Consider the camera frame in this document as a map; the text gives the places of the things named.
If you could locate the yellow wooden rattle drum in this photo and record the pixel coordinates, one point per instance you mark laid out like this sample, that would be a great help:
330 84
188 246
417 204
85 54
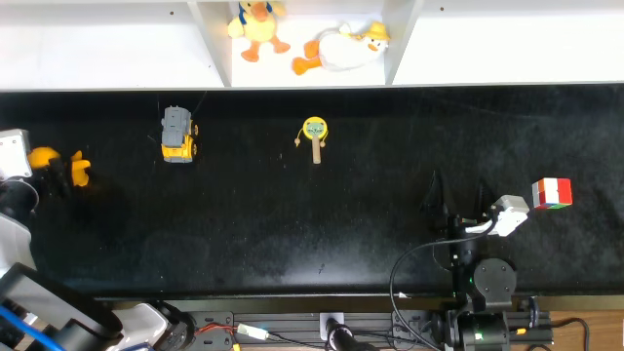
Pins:
315 129

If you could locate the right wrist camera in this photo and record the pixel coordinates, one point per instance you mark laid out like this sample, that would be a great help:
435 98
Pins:
509 212

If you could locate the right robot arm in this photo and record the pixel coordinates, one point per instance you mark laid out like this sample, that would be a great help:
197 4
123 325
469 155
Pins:
495 283

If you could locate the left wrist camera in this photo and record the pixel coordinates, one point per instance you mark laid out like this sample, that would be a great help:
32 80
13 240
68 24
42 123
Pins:
12 153

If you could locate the white plush duck yellow hat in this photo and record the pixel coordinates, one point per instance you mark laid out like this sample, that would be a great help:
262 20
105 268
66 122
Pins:
343 51

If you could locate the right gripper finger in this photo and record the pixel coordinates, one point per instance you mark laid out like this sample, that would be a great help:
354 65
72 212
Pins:
436 209
482 200

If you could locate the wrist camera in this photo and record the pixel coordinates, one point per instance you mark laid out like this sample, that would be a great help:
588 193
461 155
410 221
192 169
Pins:
12 153
509 212

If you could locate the white shelf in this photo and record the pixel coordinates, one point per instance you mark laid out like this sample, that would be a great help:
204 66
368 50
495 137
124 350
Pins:
107 53

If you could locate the grey and yellow toy truck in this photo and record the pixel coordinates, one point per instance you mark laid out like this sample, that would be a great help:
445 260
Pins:
176 134

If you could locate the yellow rubber duck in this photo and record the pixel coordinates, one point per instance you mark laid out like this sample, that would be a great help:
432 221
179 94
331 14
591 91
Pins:
43 157

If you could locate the mounting rail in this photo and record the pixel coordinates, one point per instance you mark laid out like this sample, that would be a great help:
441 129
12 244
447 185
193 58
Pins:
292 331

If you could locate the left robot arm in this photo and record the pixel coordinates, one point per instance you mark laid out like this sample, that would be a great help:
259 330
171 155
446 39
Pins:
53 307

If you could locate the many-coloured puzzle cube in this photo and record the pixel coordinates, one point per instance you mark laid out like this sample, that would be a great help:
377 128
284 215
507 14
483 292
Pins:
553 192

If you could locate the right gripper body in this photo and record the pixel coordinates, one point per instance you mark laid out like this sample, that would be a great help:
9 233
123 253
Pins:
458 223

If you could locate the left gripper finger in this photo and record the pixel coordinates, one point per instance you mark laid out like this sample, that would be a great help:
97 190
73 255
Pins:
59 175

